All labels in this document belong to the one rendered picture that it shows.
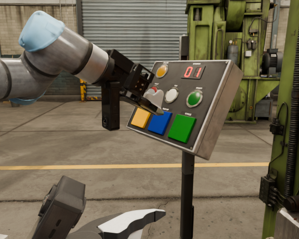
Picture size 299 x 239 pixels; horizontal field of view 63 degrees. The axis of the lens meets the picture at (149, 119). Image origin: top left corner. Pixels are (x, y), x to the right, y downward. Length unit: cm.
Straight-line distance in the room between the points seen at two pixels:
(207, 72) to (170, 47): 749
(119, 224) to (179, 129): 44
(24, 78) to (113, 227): 32
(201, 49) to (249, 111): 159
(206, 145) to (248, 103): 467
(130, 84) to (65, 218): 37
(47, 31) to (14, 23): 868
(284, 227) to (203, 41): 482
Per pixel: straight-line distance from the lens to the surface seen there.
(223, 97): 72
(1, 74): 49
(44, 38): 47
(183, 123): 71
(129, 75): 56
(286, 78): 81
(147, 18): 828
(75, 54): 49
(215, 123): 71
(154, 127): 79
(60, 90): 865
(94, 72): 50
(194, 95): 73
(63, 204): 22
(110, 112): 55
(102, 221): 32
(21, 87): 51
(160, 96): 61
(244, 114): 537
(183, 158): 90
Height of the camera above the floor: 119
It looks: 13 degrees down
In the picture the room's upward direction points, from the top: straight up
